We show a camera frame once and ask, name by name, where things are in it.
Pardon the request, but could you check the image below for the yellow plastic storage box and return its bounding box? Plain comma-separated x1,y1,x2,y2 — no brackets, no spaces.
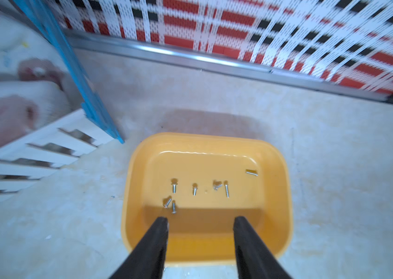
121,133,293,266

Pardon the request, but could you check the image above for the white patterned blanket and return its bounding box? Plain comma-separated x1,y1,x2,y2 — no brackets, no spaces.
0,11,82,147

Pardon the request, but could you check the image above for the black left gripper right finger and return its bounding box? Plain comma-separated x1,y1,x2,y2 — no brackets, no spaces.
233,216,291,279

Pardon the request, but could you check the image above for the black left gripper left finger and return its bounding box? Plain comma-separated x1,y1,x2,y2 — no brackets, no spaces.
110,217,169,279

